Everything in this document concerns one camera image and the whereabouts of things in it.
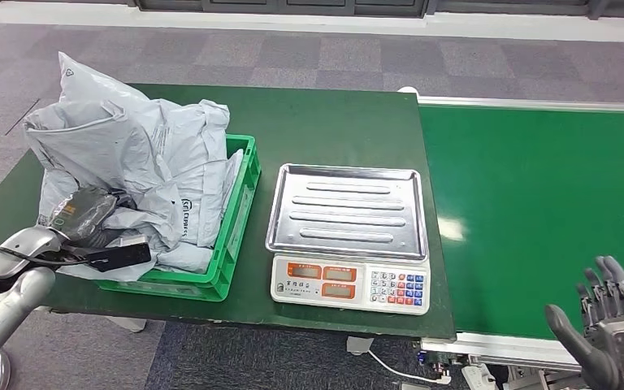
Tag white plug adapter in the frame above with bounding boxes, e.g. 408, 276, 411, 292
345, 336, 375, 355

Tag crumpled grey plastic parcel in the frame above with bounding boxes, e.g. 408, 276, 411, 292
204, 149, 245, 249

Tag green plastic crate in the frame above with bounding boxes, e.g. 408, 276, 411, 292
95, 134, 262, 302

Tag grey parcel with red spot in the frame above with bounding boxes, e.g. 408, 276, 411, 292
24, 100, 183, 249

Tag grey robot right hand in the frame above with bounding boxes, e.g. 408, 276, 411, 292
544, 255, 624, 390

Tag white power strip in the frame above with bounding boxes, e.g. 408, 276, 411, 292
461, 365, 496, 390

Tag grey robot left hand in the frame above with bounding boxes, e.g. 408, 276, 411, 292
48, 186, 136, 249

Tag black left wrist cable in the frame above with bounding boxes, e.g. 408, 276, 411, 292
0, 245, 98, 269

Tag large grey express parcel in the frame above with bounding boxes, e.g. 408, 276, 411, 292
58, 52, 232, 254

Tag white power cable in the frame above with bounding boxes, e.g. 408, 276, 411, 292
368, 349, 452, 384

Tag white scale with steel tray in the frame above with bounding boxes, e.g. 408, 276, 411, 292
265, 163, 431, 316

